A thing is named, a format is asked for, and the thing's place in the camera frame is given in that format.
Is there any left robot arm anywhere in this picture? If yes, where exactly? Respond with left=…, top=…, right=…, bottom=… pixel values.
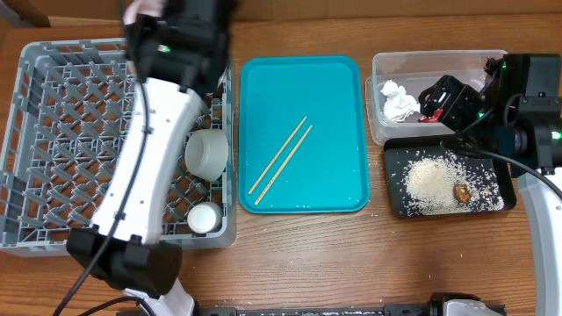
left=66, top=1, right=236, bottom=315

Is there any small white cup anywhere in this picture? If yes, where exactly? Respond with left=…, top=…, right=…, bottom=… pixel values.
left=187, top=202, right=222, bottom=234

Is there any brown food lump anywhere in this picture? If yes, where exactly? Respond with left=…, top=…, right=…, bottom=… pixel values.
left=453, top=183, right=472, bottom=204

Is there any black tray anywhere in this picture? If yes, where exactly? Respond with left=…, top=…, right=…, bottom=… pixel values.
left=383, top=131, right=517, bottom=219

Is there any large white plate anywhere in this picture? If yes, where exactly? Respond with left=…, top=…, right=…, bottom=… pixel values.
left=122, top=0, right=166, bottom=25

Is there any teal plastic tray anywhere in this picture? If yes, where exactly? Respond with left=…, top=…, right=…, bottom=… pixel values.
left=238, top=55, right=371, bottom=215

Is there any white rice pile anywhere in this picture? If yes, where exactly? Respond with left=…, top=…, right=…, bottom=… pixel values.
left=390, top=148, right=506, bottom=217

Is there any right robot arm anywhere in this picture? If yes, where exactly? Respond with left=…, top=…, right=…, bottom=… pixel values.
left=418, top=54, right=561, bottom=315

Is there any grey bowl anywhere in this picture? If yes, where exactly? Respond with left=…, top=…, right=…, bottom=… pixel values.
left=184, top=129, right=228, bottom=182

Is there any white tissue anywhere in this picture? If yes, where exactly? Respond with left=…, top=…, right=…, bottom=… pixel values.
left=380, top=80, right=421, bottom=123

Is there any clear plastic bin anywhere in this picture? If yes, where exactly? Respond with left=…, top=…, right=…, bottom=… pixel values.
left=365, top=49, right=506, bottom=145

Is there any wooden chopstick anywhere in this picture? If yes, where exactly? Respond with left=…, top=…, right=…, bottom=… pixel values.
left=248, top=116, right=307, bottom=195
left=254, top=125, right=313, bottom=205

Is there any grey plastic dish rack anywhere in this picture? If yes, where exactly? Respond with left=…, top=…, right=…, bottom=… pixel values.
left=1, top=38, right=236, bottom=257

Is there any red snack wrapper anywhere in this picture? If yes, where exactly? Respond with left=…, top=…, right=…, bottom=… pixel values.
left=418, top=109, right=443, bottom=123

